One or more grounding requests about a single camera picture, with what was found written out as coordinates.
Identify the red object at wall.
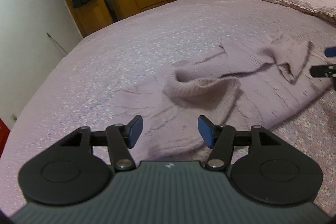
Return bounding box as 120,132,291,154
0,119,10,157

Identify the pink knitted sweater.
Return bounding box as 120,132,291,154
113,34,330,161

